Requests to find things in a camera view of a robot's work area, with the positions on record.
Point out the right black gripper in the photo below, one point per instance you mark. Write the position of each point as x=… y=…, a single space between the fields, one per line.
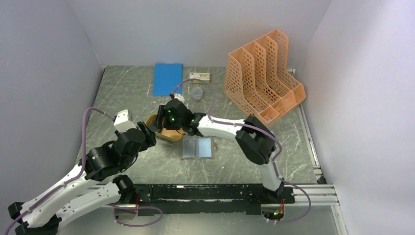
x=162 y=112

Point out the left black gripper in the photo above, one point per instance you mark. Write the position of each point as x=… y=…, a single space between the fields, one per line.
x=150 y=139

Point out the orange oval tray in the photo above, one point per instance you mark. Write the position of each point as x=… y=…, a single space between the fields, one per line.
x=169 y=135

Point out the grey VIP card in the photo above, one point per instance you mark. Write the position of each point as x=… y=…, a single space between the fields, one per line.
x=189 y=148

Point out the grey card holder wallet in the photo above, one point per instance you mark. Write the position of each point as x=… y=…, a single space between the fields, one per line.
x=205 y=149

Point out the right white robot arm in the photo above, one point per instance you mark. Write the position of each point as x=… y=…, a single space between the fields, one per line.
x=256 y=141

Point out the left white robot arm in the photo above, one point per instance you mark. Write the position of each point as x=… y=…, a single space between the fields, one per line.
x=96 y=181

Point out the small clear plastic cup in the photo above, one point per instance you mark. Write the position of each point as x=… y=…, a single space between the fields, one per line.
x=197 y=93

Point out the blue notebook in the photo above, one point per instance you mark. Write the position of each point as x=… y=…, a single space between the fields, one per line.
x=166 y=78

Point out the small red white box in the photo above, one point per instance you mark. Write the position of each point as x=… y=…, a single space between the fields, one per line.
x=198 y=77

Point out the orange mesh file organizer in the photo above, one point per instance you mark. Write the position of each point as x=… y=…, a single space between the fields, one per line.
x=257 y=79

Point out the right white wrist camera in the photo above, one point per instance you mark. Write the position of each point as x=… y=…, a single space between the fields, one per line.
x=178 y=97

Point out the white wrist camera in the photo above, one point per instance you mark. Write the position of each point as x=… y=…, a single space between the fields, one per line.
x=178 y=97
x=123 y=121

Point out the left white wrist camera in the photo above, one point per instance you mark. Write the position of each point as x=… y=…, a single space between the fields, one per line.
x=123 y=121

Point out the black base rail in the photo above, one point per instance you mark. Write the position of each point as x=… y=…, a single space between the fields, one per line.
x=216 y=198

